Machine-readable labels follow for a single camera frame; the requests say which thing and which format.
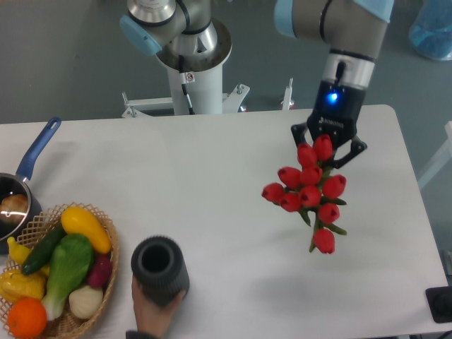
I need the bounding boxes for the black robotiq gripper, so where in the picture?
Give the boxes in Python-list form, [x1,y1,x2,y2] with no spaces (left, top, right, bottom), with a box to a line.
[290,81,367,169]

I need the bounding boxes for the red tulip bouquet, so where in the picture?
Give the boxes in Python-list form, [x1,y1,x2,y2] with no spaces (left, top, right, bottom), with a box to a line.
[261,134,347,254]

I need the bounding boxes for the dark grey ribbed vase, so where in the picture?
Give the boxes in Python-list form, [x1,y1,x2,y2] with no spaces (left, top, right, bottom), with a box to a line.
[131,236,190,307]

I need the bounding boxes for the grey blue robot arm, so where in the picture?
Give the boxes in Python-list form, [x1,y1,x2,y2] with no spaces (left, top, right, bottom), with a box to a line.
[119,1,393,169]

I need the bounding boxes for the person's hand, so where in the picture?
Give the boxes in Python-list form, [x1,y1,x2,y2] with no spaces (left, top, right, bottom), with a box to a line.
[131,277,186,338]

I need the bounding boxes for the blue plastic bag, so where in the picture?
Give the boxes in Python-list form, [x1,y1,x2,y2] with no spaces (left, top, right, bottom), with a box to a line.
[408,0,451,61]

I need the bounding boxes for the black device at edge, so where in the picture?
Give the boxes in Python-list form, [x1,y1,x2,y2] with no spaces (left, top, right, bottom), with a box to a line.
[425,286,451,323]

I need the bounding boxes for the yellow squash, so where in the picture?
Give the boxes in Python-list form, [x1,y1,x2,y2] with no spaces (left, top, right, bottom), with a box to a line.
[61,206,112,254]

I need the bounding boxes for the green bok choy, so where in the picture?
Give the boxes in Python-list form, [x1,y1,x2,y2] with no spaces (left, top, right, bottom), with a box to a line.
[42,234,94,321]

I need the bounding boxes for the white garlic bulb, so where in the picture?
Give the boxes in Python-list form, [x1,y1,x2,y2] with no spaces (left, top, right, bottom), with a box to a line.
[69,285,103,319]

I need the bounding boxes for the dark green cucumber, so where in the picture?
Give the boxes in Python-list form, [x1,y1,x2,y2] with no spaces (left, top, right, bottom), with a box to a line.
[21,223,66,275]

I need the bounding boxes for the brown bread roll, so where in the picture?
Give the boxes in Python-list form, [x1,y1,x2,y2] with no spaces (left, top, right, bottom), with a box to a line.
[1,194,28,225]

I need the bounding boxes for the yellow banana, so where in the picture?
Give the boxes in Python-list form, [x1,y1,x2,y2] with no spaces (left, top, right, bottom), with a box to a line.
[7,237,32,266]

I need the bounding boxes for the yellow bell pepper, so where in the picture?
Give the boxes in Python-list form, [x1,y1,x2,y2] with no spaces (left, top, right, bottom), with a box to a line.
[1,269,47,304]

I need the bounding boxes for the orange fruit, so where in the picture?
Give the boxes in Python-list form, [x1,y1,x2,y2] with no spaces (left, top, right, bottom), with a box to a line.
[6,297,47,338]

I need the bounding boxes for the white frame at right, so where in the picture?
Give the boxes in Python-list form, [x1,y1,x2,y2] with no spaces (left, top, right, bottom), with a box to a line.
[417,121,451,190]

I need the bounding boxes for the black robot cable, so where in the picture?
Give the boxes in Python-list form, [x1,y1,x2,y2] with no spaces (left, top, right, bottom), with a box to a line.
[178,54,196,116]

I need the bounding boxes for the blue handled saucepan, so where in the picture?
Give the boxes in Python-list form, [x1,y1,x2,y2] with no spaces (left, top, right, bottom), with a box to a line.
[1,117,61,255]

